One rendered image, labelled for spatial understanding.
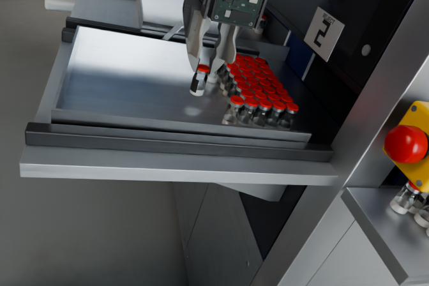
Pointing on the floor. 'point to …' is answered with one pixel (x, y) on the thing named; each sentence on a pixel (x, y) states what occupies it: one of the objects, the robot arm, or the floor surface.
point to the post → (355, 153)
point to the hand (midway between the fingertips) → (203, 62)
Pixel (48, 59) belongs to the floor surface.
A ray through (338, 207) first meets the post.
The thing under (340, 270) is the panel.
